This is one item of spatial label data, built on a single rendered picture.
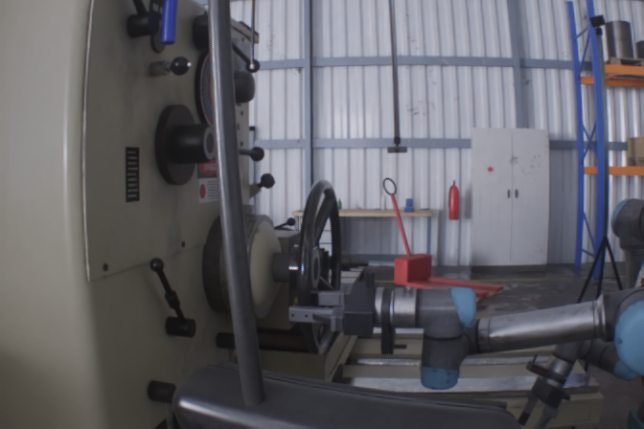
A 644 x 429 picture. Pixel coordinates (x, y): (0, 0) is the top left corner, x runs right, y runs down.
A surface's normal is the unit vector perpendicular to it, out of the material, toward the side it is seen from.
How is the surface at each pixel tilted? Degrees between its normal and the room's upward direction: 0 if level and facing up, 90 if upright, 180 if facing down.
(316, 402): 20
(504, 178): 90
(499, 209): 90
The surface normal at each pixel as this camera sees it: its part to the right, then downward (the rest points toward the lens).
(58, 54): -0.22, 0.04
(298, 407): -0.16, -0.93
